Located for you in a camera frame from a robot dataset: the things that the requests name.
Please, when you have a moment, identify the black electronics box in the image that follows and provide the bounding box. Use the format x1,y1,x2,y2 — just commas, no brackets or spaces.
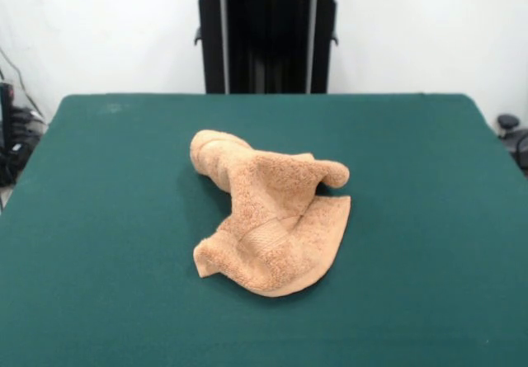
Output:
0,80,21,187

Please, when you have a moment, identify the orange terry towel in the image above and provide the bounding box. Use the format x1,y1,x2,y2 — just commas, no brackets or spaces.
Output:
189,128,354,299

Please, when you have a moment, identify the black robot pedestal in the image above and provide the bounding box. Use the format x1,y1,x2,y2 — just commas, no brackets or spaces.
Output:
180,0,356,95

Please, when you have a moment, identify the dark green table cloth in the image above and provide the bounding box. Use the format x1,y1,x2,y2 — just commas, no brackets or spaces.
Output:
0,92,528,367

